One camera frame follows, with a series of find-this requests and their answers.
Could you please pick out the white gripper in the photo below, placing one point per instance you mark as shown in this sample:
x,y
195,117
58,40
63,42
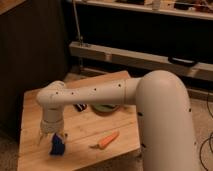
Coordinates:
x,y
51,127

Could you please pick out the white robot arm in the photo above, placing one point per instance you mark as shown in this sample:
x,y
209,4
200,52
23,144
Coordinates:
x,y
164,115

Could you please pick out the black striped block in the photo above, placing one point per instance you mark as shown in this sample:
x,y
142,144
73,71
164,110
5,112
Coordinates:
x,y
80,107

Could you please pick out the orange toy carrot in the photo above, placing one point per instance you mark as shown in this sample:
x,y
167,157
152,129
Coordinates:
x,y
104,142

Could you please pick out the metal pole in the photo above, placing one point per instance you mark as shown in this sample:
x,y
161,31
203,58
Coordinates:
x,y
80,38

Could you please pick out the long white case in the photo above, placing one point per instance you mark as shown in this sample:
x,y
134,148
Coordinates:
x,y
140,60

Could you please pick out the wooden shelf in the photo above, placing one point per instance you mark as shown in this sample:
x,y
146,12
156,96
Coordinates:
x,y
148,9

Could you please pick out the black case handle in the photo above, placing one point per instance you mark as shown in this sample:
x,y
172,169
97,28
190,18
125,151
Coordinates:
x,y
185,63

